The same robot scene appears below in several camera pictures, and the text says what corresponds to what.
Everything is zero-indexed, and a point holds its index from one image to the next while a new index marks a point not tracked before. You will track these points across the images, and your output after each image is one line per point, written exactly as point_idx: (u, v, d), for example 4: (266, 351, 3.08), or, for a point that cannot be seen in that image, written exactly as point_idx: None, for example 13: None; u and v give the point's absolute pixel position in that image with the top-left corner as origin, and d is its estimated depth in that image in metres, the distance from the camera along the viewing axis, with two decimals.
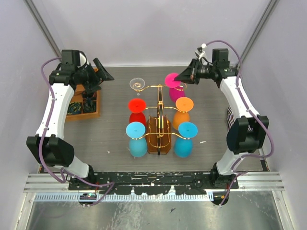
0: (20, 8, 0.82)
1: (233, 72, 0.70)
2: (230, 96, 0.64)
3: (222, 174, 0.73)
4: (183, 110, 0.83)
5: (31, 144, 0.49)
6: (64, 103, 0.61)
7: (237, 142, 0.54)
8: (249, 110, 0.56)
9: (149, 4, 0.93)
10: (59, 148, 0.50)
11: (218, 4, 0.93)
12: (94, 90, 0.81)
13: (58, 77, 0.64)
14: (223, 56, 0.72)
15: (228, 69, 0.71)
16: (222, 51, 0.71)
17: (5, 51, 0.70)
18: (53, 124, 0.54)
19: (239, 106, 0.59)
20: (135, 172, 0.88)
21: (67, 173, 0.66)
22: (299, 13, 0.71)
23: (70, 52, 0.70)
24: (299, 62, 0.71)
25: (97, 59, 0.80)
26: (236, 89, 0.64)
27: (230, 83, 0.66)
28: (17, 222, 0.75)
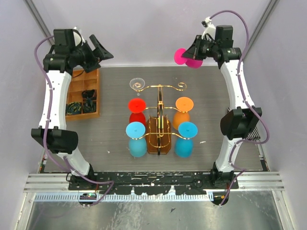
0: (21, 9, 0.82)
1: (236, 52, 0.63)
2: (229, 83, 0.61)
3: (221, 170, 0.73)
4: (183, 110, 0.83)
5: (36, 135, 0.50)
6: (63, 92, 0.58)
7: (230, 128, 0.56)
8: (245, 102, 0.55)
9: (149, 4, 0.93)
10: (63, 139, 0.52)
11: (218, 4, 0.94)
12: (91, 69, 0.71)
13: (53, 63, 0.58)
14: (227, 34, 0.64)
15: (231, 50, 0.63)
16: (226, 29, 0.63)
17: (5, 51, 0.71)
18: (55, 115, 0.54)
19: (236, 95, 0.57)
20: (135, 172, 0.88)
21: (68, 166, 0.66)
22: (299, 14, 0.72)
23: (63, 32, 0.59)
24: (299, 62, 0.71)
25: (94, 36, 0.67)
26: (236, 75, 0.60)
27: (230, 68, 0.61)
28: (17, 222, 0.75)
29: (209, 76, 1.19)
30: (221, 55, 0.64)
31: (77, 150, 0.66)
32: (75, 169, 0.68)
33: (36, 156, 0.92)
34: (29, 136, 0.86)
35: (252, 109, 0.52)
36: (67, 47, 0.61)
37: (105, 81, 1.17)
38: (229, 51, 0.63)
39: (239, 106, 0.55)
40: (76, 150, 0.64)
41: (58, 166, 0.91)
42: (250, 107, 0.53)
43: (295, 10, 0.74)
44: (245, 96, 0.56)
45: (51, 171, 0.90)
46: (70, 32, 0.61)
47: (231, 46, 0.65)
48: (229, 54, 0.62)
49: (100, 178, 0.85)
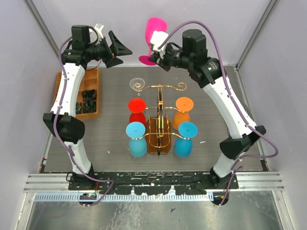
0: (21, 9, 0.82)
1: (217, 67, 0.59)
2: (223, 106, 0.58)
3: (223, 177, 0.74)
4: (183, 110, 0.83)
5: (47, 120, 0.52)
6: (76, 83, 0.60)
7: (237, 155, 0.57)
8: (249, 126, 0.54)
9: (149, 4, 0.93)
10: (72, 125, 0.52)
11: (218, 4, 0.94)
12: (112, 66, 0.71)
13: (69, 56, 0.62)
14: (201, 46, 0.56)
15: (212, 65, 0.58)
16: (199, 40, 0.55)
17: (5, 51, 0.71)
18: (66, 103, 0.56)
19: (237, 121, 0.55)
20: (135, 172, 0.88)
21: (71, 160, 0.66)
22: (299, 14, 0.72)
23: (79, 29, 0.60)
24: (299, 62, 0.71)
25: (111, 32, 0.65)
26: (229, 97, 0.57)
27: (219, 90, 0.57)
28: (17, 222, 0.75)
29: None
30: (202, 74, 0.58)
31: (81, 144, 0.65)
32: (76, 164, 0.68)
33: (36, 156, 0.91)
34: (29, 136, 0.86)
35: (258, 133, 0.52)
36: (84, 43, 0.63)
37: (105, 81, 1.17)
38: (210, 67, 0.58)
39: (244, 133, 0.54)
40: (80, 143, 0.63)
41: (58, 166, 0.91)
42: (255, 131, 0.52)
43: (295, 11, 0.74)
44: (246, 120, 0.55)
45: (51, 171, 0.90)
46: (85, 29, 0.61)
47: (206, 57, 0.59)
48: (211, 73, 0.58)
49: (100, 178, 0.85)
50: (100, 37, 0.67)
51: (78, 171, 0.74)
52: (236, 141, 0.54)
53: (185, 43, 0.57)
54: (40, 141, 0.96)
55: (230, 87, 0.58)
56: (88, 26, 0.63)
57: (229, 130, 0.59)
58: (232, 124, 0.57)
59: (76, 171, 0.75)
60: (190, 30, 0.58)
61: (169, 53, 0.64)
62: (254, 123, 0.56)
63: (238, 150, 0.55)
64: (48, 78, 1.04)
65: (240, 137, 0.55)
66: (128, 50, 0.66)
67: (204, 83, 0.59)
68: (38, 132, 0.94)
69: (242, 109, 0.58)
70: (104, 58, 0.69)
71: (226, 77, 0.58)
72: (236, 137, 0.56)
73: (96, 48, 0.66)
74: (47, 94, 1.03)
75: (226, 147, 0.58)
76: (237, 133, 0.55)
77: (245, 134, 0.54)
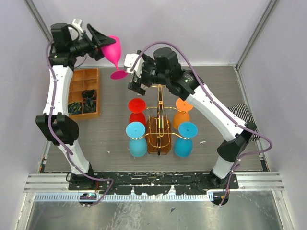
0: (21, 10, 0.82)
1: (193, 78, 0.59)
2: (208, 113, 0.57)
3: (222, 178, 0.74)
4: (183, 110, 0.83)
5: (41, 123, 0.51)
6: (66, 84, 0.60)
7: (234, 155, 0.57)
8: (239, 126, 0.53)
9: (149, 4, 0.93)
10: (65, 124, 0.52)
11: (218, 4, 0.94)
12: (100, 57, 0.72)
13: (55, 60, 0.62)
14: (173, 62, 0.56)
15: (187, 77, 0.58)
16: (171, 58, 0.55)
17: (5, 51, 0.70)
18: (58, 103, 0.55)
19: (226, 122, 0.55)
20: (135, 172, 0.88)
21: (68, 161, 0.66)
22: (299, 14, 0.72)
23: (60, 31, 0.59)
24: (299, 62, 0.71)
25: (89, 25, 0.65)
26: (211, 103, 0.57)
27: (201, 97, 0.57)
28: (17, 222, 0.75)
29: (209, 76, 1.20)
30: (181, 88, 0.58)
31: (78, 145, 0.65)
32: (75, 165, 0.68)
33: (36, 157, 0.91)
34: (29, 136, 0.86)
35: (249, 130, 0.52)
36: (67, 44, 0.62)
37: (105, 81, 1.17)
38: (186, 80, 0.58)
39: (236, 133, 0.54)
40: (76, 143, 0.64)
41: (58, 166, 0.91)
42: (246, 129, 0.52)
43: (295, 10, 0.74)
44: (235, 120, 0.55)
45: (51, 171, 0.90)
46: (64, 29, 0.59)
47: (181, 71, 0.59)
48: (189, 85, 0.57)
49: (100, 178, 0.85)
50: (80, 32, 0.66)
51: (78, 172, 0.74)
52: (230, 142, 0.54)
53: (158, 61, 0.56)
54: (40, 141, 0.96)
55: (210, 93, 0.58)
56: (66, 24, 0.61)
57: (221, 133, 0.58)
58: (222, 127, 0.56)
59: (75, 172, 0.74)
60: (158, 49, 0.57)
61: (146, 72, 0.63)
62: (242, 121, 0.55)
63: (235, 151, 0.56)
64: (48, 79, 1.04)
65: (233, 138, 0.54)
66: (111, 40, 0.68)
67: (186, 97, 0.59)
68: (38, 132, 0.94)
69: (228, 110, 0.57)
70: (89, 52, 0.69)
71: (203, 84, 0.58)
72: (230, 139, 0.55)
73: (79, 44, 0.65)
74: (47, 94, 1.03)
75: (224, 151, 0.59)
76: (230, 135, 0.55)
77: (238, 134, 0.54)
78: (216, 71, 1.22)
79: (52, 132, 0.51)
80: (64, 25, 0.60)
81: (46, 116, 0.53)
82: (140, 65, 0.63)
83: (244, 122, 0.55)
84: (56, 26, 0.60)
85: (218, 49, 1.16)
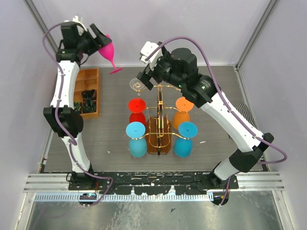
0: (21, 10, 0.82)
1: (210, 85, 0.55)
2: (225, 122, 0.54)
3: (224, 179, 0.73)
4: (184, 110, 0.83)
5: (48, 114, 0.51)
6: (73, 78, 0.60)
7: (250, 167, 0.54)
8: (258, 138, 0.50)
9: (149, 4, 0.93)
10: (72, 117, 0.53)
11: (218, 4, 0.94)
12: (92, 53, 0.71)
13: (63, 55, 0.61)
14: (192, 66, 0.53)
15: (205, 84, 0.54)
16: (190, 61, 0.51)
17: (5, 51, 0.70)
18: (65, 96, 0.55)
19: (244, 134, 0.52)
20: (135, 172, 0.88)
21: (70, 156, 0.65)
22: (299, 14, 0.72)
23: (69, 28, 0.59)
24: (299, 62, 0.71)
25: (94, 25, 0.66)
26: (229, 112, 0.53)
27: (218, 107, 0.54)
28: (17, 222, 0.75)
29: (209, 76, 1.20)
30: (197, 95, 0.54)
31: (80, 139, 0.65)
32: (76, 160, 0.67)
33: (36, 156, 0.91)
34: (29, 136, 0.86)
35: (268, 143, 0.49)
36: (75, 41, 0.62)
37: (105, 81, 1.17)
38: (203, 86, 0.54)
39: (253, 145, 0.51)
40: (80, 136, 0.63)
41: (58, 166, 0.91)
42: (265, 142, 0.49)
43: (296, 10, 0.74)
44: (253, 131, 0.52)
45: (51, 171, 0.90)
46: (73, 28, 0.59)
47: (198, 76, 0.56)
48: (206, 92, 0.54)
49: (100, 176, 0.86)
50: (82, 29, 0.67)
51: (78, 170, 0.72)
52: (248, 155, 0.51)
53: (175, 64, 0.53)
54: (40, 141, 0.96)
55: (228, 101, 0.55)
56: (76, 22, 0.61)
57: (237, 143, 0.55)
58: (239, 138, 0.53)
59: (76, 170, 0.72)
60: (177, 48, 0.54)
61: (160, 66, 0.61)
62: (260, 132, 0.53)
63: (252, 163, 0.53)
64: (48, 79, 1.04)
65: (250, 150, 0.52)
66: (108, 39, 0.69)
67: (201, 104, 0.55)
68: (38, 132, 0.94)
69: (245, 120, 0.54)
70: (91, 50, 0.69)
71: (221, 91, 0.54)
72: (246, 150, 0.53)
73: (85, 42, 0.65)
74: (47, 94, 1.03)
75: (239, 163, 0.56)
76: (246, 147, 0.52)
77: (255, 146, 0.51)
78: (216, 71, 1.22)
79: (60, 124, 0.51)
80: (73, 22, 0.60)
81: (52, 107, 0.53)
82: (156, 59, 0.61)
83: (262, 134, 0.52)
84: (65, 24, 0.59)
85: (218, 49, 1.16)
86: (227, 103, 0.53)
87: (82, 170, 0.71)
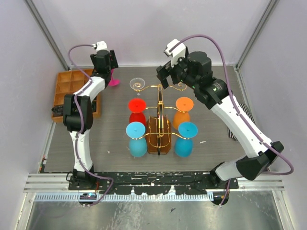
0: (21, 10, 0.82)
1: (222, 87, 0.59)
2: (233, 125, 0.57)
3: (223, 179, 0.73)
4: (183, 110, 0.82)
5: (67, 98, 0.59)
6: (98, 86, 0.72)
7: (255, 175, 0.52)
8: (265, 144, 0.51)
9: (149, 4, 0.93)
10: (86, 105, 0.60)
11: (218, 4, 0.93)
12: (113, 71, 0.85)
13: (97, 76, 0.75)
14: (206, 69, 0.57)
15: (216, 86, 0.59)
16: (205, 64, 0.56)
17: (5, 51, 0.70)
18: (87, 92, 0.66)
19: (251, 138, 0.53)
20: (135, 172, 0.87)
21: (75, 152, 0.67)
22: (300, 14, 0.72)
23: (102, 57, 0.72)
24: (300, 62, 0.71)
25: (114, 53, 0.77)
26: (238, 115, 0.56)
27: (228, 109, 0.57)
28: (17, 222, 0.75)
29: None
30: (208, 96, 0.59)
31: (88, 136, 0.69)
32: (79, 157, 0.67)
33: (36, 156, 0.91)
34: (29, 136, 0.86)
35: (276, 152, 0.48)
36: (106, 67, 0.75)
37: None
38: (215, 88, 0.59)
39: (260, 150, 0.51)
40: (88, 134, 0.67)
41: (58, 166, 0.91)
42: (272, 148, 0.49)
43: (296, 10, 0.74)
44: (260, 137, 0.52)
45: (51, 171, 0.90)
46: (106, 56, 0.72)
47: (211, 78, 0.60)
48: (217, 94, 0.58)
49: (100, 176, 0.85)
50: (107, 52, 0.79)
51: (80, 168, 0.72)
52: (253, 160, 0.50)
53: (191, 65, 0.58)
54: (40, 141, 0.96)
55: (238, 105, 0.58)
56: (108, 52, 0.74)
57: (243, 149, 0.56)
58: (246, 142, 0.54)
59: (77, 168, 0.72)
60: (195, 51, 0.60)
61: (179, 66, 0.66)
62: (269, 140, 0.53)
63: (257, 170, 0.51)
64: (48, 79, 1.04)
65: (255, 155, 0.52)
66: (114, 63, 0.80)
67: (212, 105, 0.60)
68: (38, 132, 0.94)
69: (254, 126, 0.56)
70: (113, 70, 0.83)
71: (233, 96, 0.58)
72: (252, 155, 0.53)
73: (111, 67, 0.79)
74: (47, 94, 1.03)
75: (244, 168, 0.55)
76: (253, 152, 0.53)
77: (261, 152, 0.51)
78: (216, 71, 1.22)
79: (78, 108, 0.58)
80: (106, 52, 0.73)
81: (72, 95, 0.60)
82: (177, 58, 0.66)
83: (271, 142, 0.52)
84: (100, 53, 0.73)
85: (218, 49, 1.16)
86: (236, 106, 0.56)
87: (84, 168, 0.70)
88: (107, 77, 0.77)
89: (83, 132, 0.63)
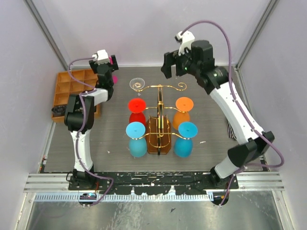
0: (21, 10, 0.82)
1: (222, 74, 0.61)
2: (228, 111, 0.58)
3: (222, 178, 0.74)
4: (183, 110, 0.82)
5: (72, 97, 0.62)
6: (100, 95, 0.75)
7: (243, 161, 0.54)
8: (255, 131, 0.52)
9: (149, 4, 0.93)
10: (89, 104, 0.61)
11: (218, 4, 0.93)
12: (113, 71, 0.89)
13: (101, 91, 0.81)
14: (207, 55, 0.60)
15: (217, 72, 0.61)
16: (206, 50, 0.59)
17: (5, 51, 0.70)
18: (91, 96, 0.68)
19: (243, 124, 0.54)
20: (135, 172, 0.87)
21: (76, 153, 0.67)
22: (300, 14, 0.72)
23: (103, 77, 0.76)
24: (300, 62, 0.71)
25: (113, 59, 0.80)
26: (233, 102, 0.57)
27: (225, 95, 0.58)
28: (17, 222, 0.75)
29: None
30: (208, 81, 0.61)
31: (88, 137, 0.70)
32: (80, 158, 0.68)
33: (36, 157, 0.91)
34: (29, 136, 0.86)
35: (266, 140, 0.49)
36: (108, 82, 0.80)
37: None
38: (216, 74, 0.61)
39: (250, 137, 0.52)
40: (88, 134, 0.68)
41: (58, 166, 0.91)
42: (262, 136, 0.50)
43: (297, 10, 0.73)
44: (253, 124, 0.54)
45: (51, 171, 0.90)
46: (107, 74, 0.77)
47: (213, 65, 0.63)
48: (217, 79, 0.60)
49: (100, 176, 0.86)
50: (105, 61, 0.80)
51: (80, 168, 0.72)
52: (242, 145, 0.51)
53: (194, 51, 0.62)
54: (40, 141, 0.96)
55: (236, 93, 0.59)
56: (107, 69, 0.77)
57: (235, 134, 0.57)
58: (238, 127, 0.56)
59: (77, 168, 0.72)
60: (198, 40, 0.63)
61: (183, 55, 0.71)
62: (261, 129, 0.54)
63: (245, 156, 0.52)
64: (48, 79, 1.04)
65: (245, 141, 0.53)
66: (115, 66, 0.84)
67: (211, 90, 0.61)
68: (38, 132, 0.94)
69: (249, 114, 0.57)
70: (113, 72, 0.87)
71: (232, 83, 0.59)
72: (242, 142, 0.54)
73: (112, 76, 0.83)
74: (47, 94, 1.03)
75: (234, 154, 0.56)
76: (243, 137, 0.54)
77: (251, 139, 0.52)
78: None
79: (83, 103, 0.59)
80: (106, 70, 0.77)
81: (77, 96, 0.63)
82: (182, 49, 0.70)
83: (263, 131, 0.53)
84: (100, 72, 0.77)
85: (218, 48, 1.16)
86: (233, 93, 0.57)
87: (84, 168, 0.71)
88: (110, 90, 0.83)
89: (83, 132, 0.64)
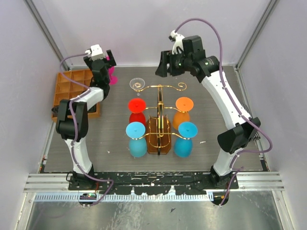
0: (21, 10, 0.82)
1: (214, 63, 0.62)
2: (217, 97, 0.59)
3: (221, 175, 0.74)
4: (183, 110, 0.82)
5: (63, 105, 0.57)
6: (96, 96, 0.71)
7: (232, 146, 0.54)
8: (242, 116, 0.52)
9: (149, 4, 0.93)
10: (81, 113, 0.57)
11: (218, 4, 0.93)
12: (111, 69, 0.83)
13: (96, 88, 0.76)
14: (197, 46, 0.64)
15: (208, 61, 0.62)
16: (195, 41, 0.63)
17: (5, 51, 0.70)
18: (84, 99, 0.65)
19: (231, 110, 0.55)
20: (135, 172, 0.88)
21: (72, 158, 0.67)
22: (300, 14, 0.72)
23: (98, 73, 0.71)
24: (299, 62, 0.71)
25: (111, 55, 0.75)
26: (223, 89, 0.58)
27: (214, 82, 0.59)
28: (17, 222, 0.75)
29: None
30: (200, 69, 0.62)
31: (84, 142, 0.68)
32: (77, 162, 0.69)
33: (36, 157, 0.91)
34: (29, 136, 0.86)
35: (252, 124, 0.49)
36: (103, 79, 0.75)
37: None
38: (206, 62, 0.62)
39: (237, 122, 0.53)
40: (82, 142, 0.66)
41: (58, 166, 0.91)
42: (249, 121, 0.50)
43: (296, 10, 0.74)
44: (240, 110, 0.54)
45: (51, 171, 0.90)
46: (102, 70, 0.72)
47: (204, 56, 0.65)
48: (208, 67, 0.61)
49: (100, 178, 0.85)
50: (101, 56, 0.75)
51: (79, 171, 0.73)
52: (229, 131, 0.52)
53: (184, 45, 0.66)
54: (40, 141, 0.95)
55: (225, 81, 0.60)
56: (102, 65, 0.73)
57: (224, 121, 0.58)
58: (226, 113, 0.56)
59: (76, 171, 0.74)
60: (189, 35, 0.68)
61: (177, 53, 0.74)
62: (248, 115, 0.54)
63: (231, 140, 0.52)
64: (48, 79, 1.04)
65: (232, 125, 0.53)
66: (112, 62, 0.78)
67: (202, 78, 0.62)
68: (38, 132, 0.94)
69: (237, 101, 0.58)
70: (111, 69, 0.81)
71: (223, 71, 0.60)
72: (230, 126, 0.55)
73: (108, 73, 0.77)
74: (47, 93, 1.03)
75: (224, 139, 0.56)
76: (230, 122, 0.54)
77: (238, 123, 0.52)
78: None
79: (73, 114, 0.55)
80: (101, 66, 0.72)
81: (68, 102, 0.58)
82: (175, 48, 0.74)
83: (250, 117, 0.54)
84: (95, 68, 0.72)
85: (218, 48, 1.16)
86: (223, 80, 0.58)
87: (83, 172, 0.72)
88: (105, 88, 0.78)
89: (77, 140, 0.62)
